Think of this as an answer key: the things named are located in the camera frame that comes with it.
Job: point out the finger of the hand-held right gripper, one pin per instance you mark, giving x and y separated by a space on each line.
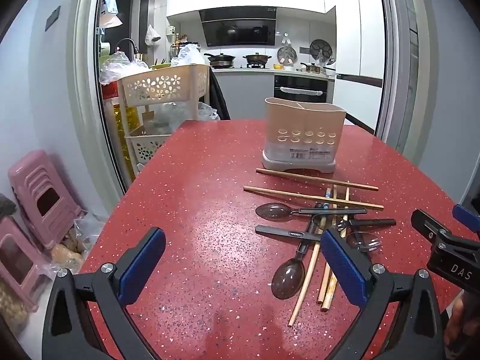
467 217
423 221

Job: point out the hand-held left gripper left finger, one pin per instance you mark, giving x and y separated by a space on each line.
144 266

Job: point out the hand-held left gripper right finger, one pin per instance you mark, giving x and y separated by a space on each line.
343 266

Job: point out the blue patterned wooden chopstick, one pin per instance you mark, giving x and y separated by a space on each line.
327 197

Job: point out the beige plastic utensil holder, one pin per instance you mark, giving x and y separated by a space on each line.
300 120

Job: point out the person's right hand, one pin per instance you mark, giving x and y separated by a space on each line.
463 317

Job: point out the clear bag of potatoes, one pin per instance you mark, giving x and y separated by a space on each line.
67 251

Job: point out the pink plastic stool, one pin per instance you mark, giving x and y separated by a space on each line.
7 228
37 180

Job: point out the yellow woven sack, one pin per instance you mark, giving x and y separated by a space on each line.
11 307

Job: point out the yellow cooking oil bottle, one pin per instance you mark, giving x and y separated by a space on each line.
125 127

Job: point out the dark fuzzy cloth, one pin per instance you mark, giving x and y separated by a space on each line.
6 206

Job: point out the clear plastic containers in cart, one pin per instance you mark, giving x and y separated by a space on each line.
168 116

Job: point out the beige plastic storage cart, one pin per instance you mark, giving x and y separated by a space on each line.
157 86

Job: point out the black hanging jacket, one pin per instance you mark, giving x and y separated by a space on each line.
217 97

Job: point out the white refrigerator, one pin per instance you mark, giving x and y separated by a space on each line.
360 37

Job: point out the grey base cabinets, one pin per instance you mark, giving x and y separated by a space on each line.
247 93

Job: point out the green plastic basket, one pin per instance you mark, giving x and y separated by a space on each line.
161 66

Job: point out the crumpled clear plastic bags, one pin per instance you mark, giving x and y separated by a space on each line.
120 67

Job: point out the round dark multi-cavity pan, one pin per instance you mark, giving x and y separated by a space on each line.
321 48

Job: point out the large white plastic bag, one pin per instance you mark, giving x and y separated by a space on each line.
189 55

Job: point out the black wok with lid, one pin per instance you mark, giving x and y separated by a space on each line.
221 60

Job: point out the metal pot with lid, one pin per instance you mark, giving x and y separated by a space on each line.
257 59

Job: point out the black kitchen faucet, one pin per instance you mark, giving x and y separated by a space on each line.
127 40

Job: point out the seasoning bottle shelf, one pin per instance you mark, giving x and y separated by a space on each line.
180 39

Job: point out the hanging white plastic bag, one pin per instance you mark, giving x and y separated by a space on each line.
152 35

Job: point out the black range hood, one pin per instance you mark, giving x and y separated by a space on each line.
238 32

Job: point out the blue and white package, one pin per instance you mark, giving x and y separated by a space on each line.
110 7

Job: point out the grey sliding door frame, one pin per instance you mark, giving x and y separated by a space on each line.
86 82

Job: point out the dark wall switch plate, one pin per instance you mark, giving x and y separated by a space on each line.
52 18

